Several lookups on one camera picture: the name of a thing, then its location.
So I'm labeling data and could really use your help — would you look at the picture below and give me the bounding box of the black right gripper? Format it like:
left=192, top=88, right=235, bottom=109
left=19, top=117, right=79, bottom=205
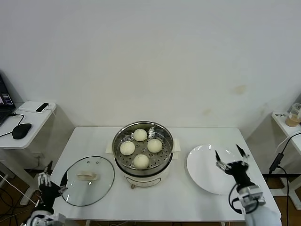
left=214, top=144, right=253, bottom=189

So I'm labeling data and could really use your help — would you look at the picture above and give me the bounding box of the round glass pot lid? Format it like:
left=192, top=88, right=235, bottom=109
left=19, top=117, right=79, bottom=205
left=60, top=154, right=116, bottom=207

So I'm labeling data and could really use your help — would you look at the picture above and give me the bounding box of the flat white box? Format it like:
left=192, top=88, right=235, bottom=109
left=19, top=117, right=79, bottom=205
left=18, top=100, right=57, bottom=113

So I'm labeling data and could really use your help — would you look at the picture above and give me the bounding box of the thin black desk cable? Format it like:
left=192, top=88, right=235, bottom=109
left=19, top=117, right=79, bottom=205
left=0, top=112, right=25, bottom=137

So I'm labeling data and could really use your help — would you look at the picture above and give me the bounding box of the open black laptop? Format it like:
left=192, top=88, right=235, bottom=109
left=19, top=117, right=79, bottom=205
left=0, top=70, right=16, bottom=127

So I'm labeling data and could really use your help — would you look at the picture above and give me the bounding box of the round white plate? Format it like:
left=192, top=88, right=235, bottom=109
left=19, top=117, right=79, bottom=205
left=187, top=144, right=245, bottom=195

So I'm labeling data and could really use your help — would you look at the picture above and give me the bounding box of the white side desk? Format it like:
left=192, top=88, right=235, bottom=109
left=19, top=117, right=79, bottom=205
left=0, top=100, right=76, bottom=205

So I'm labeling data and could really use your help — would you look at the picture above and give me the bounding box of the plastic cup of milk tea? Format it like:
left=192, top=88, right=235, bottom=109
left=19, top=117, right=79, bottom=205
left=285, top=103, right=301, bottom=127

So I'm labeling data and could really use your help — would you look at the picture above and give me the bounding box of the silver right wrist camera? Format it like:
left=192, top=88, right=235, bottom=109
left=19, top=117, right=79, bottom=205
left=237, top=185, right=266, bottom=214

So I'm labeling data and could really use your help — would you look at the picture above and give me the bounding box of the white steamed baozi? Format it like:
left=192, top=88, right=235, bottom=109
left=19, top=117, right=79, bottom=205
left=133, top=128, right=148, bottom=142
left=133, top=154, right=150, bottom=170
left=147, top=138, right=163, bottom=153
left=119, top=141, right=136, bottom=156

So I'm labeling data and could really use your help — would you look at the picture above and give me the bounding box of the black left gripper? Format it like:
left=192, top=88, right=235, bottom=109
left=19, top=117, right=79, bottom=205
left=37, top=161, right=69, bottom=210

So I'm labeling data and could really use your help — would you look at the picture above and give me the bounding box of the white floor cable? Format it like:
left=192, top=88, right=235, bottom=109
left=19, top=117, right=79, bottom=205
left=0, top=175, right=40, bottom=206

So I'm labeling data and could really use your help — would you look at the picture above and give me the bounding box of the small white side table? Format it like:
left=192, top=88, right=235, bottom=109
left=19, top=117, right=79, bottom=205
left=246, top=110, right=301, bottom=197

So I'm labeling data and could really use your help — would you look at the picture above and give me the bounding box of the black and white phone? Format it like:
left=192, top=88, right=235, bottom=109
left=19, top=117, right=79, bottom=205
left=35, top=102, right=51, bottom=113

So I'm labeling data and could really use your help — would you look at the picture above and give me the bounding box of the black computer mouse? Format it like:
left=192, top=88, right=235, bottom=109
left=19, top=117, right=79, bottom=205
left=12, top=122, right=33, bottom=139

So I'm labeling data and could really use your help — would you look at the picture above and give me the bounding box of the white hanging cable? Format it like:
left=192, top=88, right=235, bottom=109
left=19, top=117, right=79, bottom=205
left=276, top=132, right=301, bottom=152

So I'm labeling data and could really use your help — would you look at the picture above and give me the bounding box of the perforated steel steamer basket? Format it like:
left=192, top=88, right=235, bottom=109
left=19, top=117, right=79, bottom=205
left=112, top=120, right=175, bottom=174

